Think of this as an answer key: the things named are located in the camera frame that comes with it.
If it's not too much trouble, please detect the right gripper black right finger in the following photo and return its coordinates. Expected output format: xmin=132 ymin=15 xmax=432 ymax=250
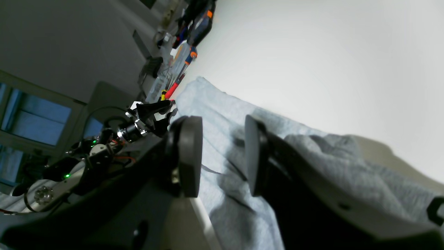
xmin=245 ymin=115 xmax=443 ymax=250

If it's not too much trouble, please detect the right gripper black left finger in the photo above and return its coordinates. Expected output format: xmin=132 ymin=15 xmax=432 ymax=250
xmin=1 ymin=116 xmax=203 ymax=250

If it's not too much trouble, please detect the top blue red clamp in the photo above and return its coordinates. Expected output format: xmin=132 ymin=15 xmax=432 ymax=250
xmin=172 ymin=0 xmax=217 ymax=49

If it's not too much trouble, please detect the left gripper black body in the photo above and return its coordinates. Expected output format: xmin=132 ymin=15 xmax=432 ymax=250
xmin=126 ymin=100 xmax=176 ymax=138

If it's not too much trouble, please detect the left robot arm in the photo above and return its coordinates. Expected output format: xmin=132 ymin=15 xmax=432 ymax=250
xmin=1 ymin=100 xmax=176 ymax=215

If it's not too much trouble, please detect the grey T-shirt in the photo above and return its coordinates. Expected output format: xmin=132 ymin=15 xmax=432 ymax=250
xmin=175 ymin=77 xmax=443 ymax=250

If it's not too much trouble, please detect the blue red clamp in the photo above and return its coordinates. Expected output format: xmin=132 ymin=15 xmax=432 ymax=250
xmin=172 ymin=0 xmax=217 ymax=49
xmin=146 ymin=42 xmax=198 ymax=103

